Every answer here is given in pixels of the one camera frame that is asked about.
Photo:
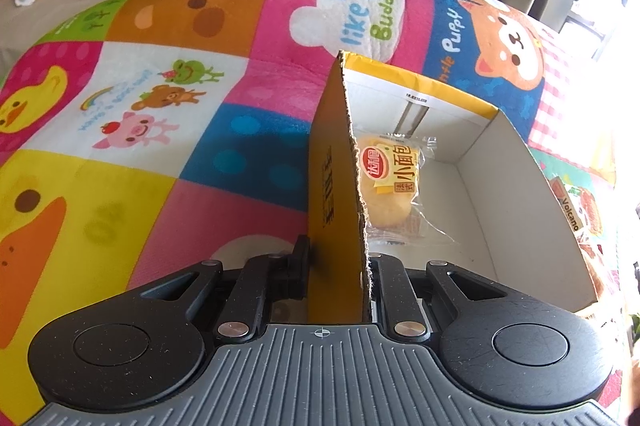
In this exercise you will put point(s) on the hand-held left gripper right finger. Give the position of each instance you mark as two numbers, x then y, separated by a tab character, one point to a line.
389	291

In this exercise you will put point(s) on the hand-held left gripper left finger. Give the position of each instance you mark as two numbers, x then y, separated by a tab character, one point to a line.
299	268

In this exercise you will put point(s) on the yellow cardboard box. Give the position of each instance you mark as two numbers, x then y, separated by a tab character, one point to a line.
334	206

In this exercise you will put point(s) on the pink snack packet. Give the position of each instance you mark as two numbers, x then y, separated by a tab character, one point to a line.
580	226

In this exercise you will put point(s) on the wrapped small bread packet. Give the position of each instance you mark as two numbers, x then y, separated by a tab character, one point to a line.
387	178

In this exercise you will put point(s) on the colourful cartoon printed blanket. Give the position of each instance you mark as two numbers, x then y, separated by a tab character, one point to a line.
150	116

